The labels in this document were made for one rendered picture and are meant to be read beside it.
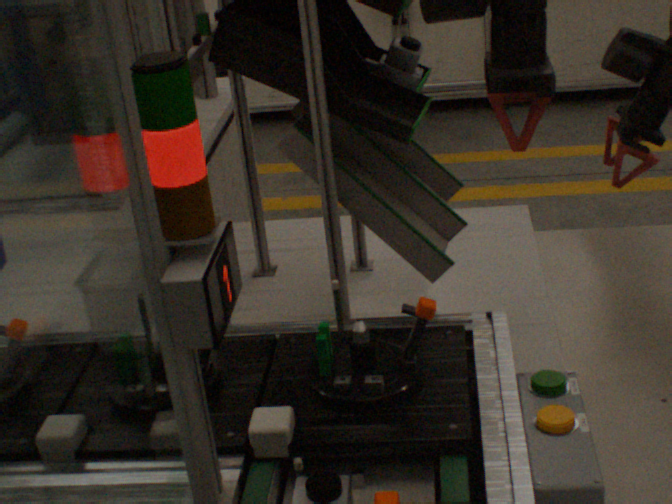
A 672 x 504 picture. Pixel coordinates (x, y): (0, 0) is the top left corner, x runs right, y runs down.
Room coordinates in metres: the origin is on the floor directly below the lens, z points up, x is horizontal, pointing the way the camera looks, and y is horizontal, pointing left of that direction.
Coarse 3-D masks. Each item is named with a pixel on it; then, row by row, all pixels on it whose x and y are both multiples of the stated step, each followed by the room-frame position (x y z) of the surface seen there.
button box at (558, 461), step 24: (528, 384) 0.94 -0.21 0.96; (576, 384) 0.93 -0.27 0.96; (528, 408) 0.89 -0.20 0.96; (576, 408) 0.88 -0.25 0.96; (528, 432) 0.85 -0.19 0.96; (576, 432) 0.84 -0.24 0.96; (528, 456) 0.81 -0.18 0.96; (552, 456) 0.81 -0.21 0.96; (576, 456) 0.80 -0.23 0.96; (552, 480) 0.77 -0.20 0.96; (576, 480) 0.77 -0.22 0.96; (600, 480) 0.76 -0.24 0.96
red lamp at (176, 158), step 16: (192, 128) 0.79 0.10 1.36; (160, 144) 0.78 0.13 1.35; (176, 144) 0.78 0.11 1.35; (192, 144) 0.79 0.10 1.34; (160, 160) 0.78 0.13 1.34; (176, 160) 0.78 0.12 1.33; (192, 160) 0.79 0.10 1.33; (160, 176) 0.78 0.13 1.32; (176, 176) 0.78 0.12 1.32; (192, 176) 0.78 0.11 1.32
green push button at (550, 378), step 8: (536, 376) 0.94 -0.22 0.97; (544, 376) 0.94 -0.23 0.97; (552, 376) 0.93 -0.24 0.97; (560, 376) 0.93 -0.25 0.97; (536, 384) 0.92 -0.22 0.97; (544, 384) 0.92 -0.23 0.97; (552, 384) 0.92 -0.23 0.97; (560, 384) 0.92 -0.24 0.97; (536, 392) 0.92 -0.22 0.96; (544, 392) 0.91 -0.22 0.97; (552, 392) 0.91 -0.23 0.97; (560, 392) 0.91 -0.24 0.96
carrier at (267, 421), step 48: (336, 288) 1.03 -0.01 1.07; (288, 336) 1.10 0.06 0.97; (336, 336) 1.08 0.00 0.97; (384, 336) 1.07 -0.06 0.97; (432, 336) 1.06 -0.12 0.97; (288, 384) 0.99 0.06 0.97; (336, 384) 0.92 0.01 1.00; (384, 384) 0.93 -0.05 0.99; (432, 384) 0.95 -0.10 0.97; (288, 432) 0.87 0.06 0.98; (336, 432) 0.88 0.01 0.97; (384, 432) 0.87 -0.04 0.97; (432, 432) 0.86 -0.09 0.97
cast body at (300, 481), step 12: (300, 480) 0.66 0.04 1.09; (312, 480) 0.64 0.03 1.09; (324, 480) 0.64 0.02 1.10; (336, 480) 0.64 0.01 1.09; (348, 480) 0.65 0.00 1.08; (300, 492) 0.64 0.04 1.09; (312, 492) 0.63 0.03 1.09; (324, 492) 0.63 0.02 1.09; (336, 492) 0.63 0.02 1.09; (348, 492) 0.64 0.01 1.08
